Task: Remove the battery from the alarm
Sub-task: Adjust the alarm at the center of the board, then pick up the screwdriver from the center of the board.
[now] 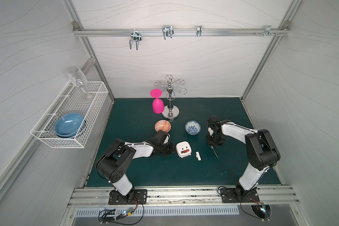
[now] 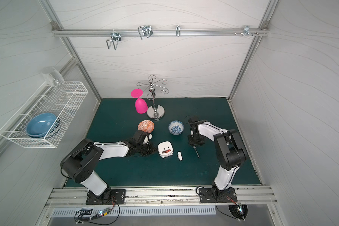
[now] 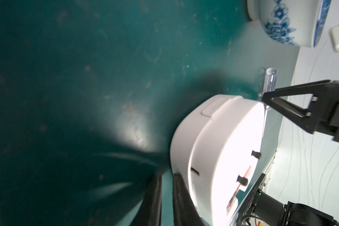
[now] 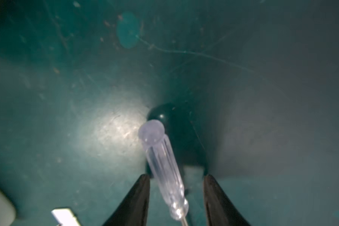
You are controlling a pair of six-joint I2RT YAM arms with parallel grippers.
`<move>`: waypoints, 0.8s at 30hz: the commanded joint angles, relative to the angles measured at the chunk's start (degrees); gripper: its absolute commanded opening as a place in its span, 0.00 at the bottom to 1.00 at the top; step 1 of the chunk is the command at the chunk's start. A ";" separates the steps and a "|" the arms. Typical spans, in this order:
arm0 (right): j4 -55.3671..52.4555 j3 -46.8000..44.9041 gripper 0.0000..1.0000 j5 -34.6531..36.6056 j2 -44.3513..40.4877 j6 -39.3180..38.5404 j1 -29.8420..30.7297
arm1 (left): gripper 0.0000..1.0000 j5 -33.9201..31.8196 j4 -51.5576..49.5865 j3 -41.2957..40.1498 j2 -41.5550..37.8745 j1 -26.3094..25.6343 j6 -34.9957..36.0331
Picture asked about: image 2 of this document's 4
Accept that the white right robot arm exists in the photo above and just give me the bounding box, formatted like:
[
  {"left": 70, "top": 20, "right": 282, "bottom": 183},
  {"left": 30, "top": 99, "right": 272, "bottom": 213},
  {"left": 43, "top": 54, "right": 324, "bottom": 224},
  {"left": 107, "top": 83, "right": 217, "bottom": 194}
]
[{"left": 188, "top": 117, "right": 249, "bottom": 191}]

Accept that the clear wine glass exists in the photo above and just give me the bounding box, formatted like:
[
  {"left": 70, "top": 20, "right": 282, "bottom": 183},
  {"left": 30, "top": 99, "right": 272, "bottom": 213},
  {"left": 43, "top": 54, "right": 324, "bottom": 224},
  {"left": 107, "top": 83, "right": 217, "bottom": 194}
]
[{"left": 41, "top": 67, "right": 65, "bottom": 87}]

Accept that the metal loop hook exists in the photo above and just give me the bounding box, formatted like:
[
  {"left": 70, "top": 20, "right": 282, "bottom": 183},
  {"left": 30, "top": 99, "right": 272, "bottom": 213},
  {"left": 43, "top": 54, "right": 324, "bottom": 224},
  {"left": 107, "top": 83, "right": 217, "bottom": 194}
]
[{"left": 137, "top": 25, "right": 153, "bottom": 39}]

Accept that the left base wiring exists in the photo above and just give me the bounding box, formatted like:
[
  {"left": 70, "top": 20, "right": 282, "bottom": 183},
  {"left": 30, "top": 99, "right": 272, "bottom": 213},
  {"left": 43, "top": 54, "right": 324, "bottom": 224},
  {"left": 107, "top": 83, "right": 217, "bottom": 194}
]
[{"left": 74, "top": 197, "right": 121, "bottom": 226}]

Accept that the pink plastic goblet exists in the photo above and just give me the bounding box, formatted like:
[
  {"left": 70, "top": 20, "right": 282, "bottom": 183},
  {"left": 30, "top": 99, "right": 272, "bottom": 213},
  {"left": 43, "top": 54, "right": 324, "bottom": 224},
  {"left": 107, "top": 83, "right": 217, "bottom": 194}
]
[{"left": 131, "top": 89, "right": 148, "bottom": 114}]

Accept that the orange patterned bowl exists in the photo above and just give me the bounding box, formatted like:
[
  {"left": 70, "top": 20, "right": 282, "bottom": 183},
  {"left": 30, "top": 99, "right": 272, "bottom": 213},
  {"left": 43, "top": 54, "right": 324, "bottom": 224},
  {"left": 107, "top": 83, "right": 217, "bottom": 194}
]
[{"left": 137, "top": 120, "right": 154, "bottom": 133}]

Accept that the metal corner hook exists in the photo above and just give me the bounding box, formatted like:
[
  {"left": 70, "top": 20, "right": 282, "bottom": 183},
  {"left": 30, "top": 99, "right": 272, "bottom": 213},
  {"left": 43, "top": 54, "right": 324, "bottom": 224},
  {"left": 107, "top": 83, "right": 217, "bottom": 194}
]
[{"left": 234, "top": 26, "right": 259, "bottom": 37}]

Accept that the white alarm clock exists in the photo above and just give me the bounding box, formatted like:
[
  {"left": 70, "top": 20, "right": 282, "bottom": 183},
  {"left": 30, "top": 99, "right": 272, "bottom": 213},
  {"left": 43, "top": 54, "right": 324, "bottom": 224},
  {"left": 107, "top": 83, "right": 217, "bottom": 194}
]
[{"left": 157, "top": 141, "right": 173, "bottom": 158}]

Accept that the chrome glass holder stand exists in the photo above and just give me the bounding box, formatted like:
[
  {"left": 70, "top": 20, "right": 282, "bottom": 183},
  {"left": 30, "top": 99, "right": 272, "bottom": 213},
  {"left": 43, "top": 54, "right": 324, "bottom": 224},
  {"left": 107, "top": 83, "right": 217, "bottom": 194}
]
[{"left": 133, "top": 75, "right": 169, "bottom": 120}]

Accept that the white wire basket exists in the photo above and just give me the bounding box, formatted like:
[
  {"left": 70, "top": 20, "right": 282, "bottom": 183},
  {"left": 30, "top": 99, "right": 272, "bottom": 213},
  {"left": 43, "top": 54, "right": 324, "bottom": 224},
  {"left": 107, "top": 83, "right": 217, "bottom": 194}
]
[{"left": 0, "top": 82, "right": 88, "bottom": 148}]

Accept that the small metal hook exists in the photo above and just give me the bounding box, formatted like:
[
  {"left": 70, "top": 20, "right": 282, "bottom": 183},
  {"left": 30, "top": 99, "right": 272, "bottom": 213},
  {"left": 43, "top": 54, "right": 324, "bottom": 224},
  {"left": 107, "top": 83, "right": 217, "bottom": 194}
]
[{"left": 175, "top": 25, "right": 181, "bottom": 37}]

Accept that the base wiring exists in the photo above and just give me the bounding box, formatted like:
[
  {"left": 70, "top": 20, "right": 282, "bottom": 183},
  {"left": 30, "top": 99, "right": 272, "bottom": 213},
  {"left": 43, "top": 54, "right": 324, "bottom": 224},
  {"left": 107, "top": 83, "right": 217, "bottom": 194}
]
[
  {"left": 214, "top": 197, "right": 249, "bottom": 221},
  {"left": 74, "top": 197, "right": 121, "bottom": 226}
]

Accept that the white battery cover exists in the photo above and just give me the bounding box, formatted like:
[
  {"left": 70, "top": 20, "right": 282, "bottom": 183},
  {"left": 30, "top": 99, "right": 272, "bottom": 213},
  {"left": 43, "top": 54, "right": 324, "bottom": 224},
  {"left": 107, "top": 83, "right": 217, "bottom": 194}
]
[{"left": 178, "top": 152, "right": 183, "bottom": 161}]

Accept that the metal double hook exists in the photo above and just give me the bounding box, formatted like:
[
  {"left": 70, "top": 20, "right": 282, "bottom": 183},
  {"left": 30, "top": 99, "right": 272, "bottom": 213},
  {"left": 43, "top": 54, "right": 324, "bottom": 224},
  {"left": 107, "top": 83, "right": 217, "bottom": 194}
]
[{"left": 106, "top": 31, "right": 121, "bottom": 50}]

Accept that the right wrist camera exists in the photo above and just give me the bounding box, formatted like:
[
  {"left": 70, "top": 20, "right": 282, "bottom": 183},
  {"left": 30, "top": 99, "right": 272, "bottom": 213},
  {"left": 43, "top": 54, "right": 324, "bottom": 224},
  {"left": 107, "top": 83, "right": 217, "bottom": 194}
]
[{"left": 188, "top": 116, "right": 201, "bottom": 130}]

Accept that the right base wiring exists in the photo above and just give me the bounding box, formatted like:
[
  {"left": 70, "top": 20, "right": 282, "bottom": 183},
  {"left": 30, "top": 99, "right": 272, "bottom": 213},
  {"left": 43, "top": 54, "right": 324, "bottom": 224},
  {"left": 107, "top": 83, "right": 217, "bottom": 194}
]
[{"left": 214, "top": 197, "right": 249, "bottom": 221}]

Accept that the blue ceramic bowl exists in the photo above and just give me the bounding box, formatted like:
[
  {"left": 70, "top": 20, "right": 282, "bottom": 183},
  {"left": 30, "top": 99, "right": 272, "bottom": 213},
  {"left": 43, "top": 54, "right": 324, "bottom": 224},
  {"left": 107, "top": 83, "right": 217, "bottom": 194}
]
[{"left": 26, "top": 113, "right": 60, "bottom": 138}]

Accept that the blue white patterned bowl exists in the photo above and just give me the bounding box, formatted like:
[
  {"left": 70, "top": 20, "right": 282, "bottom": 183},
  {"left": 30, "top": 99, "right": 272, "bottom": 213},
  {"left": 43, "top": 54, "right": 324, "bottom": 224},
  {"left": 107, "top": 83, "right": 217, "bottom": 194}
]
[{"left": 168, "top": 120, "right": 184, "bottom": 135}]

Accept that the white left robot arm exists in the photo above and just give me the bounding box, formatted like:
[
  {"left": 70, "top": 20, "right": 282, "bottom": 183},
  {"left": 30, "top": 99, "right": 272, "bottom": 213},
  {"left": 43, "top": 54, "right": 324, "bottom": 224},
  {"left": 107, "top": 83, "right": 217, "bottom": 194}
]
[{"left": 60, "top": 139, "right": 158, "bottom": 196}]

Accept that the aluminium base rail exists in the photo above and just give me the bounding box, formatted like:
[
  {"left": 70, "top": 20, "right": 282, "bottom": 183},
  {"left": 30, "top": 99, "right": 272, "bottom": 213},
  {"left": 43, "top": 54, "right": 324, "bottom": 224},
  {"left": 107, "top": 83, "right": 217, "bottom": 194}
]
[{"left": 44, "top": 185, "right": 278, "bottom": 208}]

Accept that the aluminium top rail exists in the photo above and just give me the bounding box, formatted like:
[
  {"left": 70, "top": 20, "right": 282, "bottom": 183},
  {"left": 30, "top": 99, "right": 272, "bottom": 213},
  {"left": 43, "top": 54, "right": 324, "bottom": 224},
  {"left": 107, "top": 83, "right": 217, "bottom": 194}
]
[{"left": 52, "top": 28, "right": 270, "bottom": 38}]

